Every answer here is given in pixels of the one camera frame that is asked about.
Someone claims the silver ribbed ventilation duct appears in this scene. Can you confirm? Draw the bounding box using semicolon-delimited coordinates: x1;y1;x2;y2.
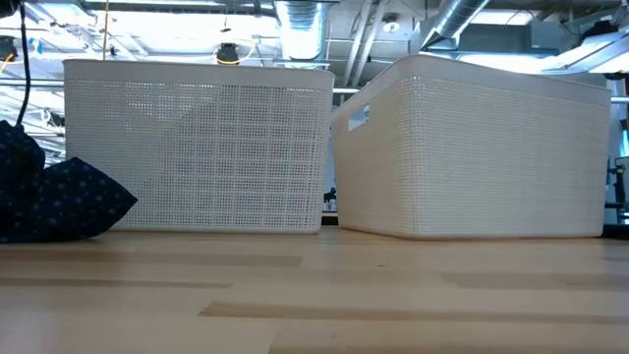
273;0;329;70

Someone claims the yellow hanging strap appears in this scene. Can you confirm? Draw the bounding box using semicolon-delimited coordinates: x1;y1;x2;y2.
101;0;110;61

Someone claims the black pendant ceiling lamp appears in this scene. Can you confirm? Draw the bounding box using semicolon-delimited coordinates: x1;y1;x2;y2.
216;42;241;67

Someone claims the large smooth silver duct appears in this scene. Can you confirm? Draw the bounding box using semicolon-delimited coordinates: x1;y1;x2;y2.
422;0;492;50

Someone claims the black stand with knobs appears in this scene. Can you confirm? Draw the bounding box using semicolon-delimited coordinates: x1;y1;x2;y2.
604;156;629;226

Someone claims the white perforated plastic bin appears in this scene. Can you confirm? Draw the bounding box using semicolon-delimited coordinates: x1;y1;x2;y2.
62;58;336;235
329;53;612;241

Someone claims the navy dotted garment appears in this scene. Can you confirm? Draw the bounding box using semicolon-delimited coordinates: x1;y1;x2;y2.
0;120;140;245

